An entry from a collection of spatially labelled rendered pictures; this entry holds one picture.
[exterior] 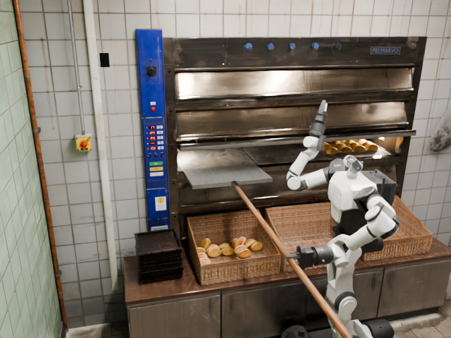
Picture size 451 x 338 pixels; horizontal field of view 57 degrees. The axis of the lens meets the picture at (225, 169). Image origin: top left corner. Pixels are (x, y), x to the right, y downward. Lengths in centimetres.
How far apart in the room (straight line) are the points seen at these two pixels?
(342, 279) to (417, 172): 149
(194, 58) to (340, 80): 108
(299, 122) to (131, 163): 123
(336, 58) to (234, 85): 77
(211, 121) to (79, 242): 126
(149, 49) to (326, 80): 127
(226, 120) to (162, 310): 133
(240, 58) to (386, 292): 200
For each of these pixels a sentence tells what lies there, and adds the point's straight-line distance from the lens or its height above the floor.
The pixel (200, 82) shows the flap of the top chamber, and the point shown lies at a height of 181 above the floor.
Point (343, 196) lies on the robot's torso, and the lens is 231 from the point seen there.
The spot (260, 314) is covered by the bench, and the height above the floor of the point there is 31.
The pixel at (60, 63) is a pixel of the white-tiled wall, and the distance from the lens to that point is 280.
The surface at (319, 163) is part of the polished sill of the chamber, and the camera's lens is 329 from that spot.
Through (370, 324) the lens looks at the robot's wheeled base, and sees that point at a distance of 305.
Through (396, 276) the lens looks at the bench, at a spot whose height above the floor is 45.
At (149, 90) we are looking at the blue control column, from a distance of 278.
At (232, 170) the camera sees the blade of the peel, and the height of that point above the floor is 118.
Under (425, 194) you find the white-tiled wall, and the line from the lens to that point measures 397.
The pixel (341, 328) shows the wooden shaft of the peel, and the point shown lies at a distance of 164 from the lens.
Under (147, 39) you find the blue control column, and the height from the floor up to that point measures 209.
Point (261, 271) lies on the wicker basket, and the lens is 295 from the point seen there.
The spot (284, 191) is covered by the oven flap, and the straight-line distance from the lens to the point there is 324.
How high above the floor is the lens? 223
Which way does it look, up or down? 20 degrees down
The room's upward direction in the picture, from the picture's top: straight up
